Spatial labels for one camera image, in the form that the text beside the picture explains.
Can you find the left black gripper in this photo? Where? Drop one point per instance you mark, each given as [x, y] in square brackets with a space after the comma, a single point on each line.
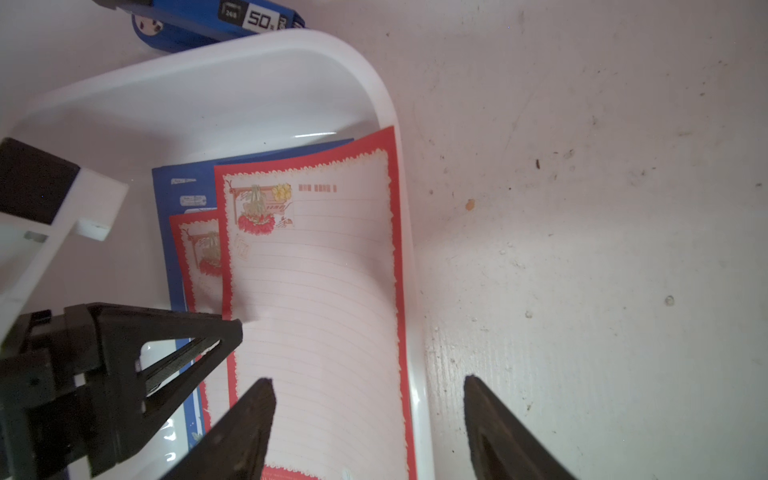
[139, 365]

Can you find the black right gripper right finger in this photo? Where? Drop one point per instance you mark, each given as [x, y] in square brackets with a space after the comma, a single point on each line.
[501, 447]

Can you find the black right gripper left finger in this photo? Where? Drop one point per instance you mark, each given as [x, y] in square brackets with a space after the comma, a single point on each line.
[237, 445]

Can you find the red stationery sheet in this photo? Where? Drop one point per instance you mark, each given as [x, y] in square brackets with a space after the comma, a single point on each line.
[198, 250]
[312, 267]

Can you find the blue bordered stationery sheet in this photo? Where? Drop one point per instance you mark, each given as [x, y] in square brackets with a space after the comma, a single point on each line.
[188, 187]

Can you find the white plastic storage tray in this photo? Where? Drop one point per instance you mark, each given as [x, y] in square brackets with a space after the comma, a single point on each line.
[257, 94]

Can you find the blue black stapler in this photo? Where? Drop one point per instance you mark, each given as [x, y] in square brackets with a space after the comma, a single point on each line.
[178, 25]

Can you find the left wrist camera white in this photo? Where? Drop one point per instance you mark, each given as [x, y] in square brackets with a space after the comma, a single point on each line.
[44, 199]

